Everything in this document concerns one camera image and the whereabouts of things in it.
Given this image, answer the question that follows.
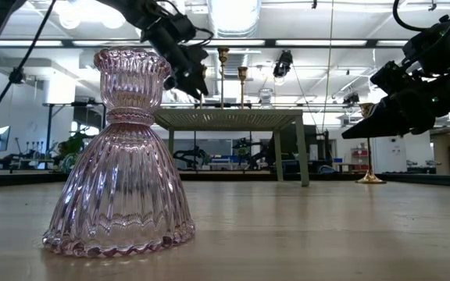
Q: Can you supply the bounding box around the pale green perforated metal shelf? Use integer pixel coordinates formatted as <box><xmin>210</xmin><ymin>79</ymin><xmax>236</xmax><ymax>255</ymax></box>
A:
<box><xmin>153</xmin><ymin>108</ymin><xmax>311</xmax><ymax>187</ymax></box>

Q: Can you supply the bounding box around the black overhead camera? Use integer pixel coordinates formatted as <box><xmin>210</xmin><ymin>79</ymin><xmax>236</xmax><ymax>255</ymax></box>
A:
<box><xmin>272</xmin><ymin>49</ymin><xmax>294</xmax><ymax>79</ymax></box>

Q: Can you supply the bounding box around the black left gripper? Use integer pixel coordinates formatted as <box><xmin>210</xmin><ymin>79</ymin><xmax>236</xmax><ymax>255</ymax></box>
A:
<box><xmin>141</xmin><ymin>13</ymin><xmax>209</xmax><ymax>101</ymax></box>

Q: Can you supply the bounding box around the pink ribbed glass candle holder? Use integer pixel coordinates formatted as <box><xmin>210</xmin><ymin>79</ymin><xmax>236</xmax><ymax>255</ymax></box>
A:
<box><xmin>41</xmin><ymin>46</ymin><xmax>196</xmax><ymax>258</ymax></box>

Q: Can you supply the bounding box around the clear ribbed glass candle holder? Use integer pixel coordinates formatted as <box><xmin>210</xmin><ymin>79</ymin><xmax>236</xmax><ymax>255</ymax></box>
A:
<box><xmin>259</xmin><ymin>87</ymin><xmax>275</xmax><ymax>109</ymax></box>

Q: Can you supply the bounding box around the red storage rack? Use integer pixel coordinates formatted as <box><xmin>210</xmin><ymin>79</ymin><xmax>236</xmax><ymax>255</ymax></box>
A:
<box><xmin>351</xmin><ymin>147</ymin><xmax>370</xmax><ymax>172</ymax></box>

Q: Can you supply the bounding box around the computer monitor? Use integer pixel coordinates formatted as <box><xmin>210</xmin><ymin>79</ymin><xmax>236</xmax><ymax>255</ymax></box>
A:
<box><xmin>0</xmin><ymin>125</ymin><xmax>11</xmax><ymax>153</ymax></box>

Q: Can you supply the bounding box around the green artificial plant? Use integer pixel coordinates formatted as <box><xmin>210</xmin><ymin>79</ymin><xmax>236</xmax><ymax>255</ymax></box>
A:
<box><xmin>56</xmin><ymin>130</ymin><xmax>93</xmax><ymax>173</ymax></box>

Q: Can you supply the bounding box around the black aluminium table frame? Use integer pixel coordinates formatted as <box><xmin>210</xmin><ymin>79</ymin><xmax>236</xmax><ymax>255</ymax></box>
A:
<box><xmin>0</xmin><ymin>170</ymin><xmax>450</xmax><ymax>189</ymax></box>

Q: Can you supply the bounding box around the black overhead crossbar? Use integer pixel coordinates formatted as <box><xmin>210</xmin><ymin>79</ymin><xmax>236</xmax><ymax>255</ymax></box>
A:
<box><xmin>0</xmin><ymin>37</ymin><xmax>409</xmax><ymax>49</ymax></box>

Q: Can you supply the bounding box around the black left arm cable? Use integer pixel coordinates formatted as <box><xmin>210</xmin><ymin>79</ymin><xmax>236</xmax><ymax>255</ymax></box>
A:
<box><xmin>0</xmin><ymin>0</ymin><xmax>59</xmax><ymax>138</ymax></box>

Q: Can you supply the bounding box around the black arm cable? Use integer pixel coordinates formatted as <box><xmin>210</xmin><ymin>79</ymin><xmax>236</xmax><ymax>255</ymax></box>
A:
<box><xmin>391</xmin><ymin>0</ymin><xmax>450</xmax><ymax>33</ymax></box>
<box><xmin>0</xmin><ymin>0</ymin><xmax>59</xmax><ymax>138</ymax></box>

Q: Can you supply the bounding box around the gold metal candlestick holder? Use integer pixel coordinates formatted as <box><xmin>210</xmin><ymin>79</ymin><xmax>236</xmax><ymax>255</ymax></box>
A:
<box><xmin>237</xmin><ymin>66</ymin><xmax>249</xmax><ymax>109</ymax></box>
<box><xmin>355</xmin><ymin>102</ymin><xmax>388</xmax><ymax>185</ymax></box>
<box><xmin>216</xmin><ymin>46</ymin><xmax>230</xmax><ymax>109</ymax></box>

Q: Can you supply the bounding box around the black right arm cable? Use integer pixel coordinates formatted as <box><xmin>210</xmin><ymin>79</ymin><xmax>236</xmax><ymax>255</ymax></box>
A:
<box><xmin>391</xmin><ymin>0</ymin><xmax>450</xmax><ymax>33</ymax></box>

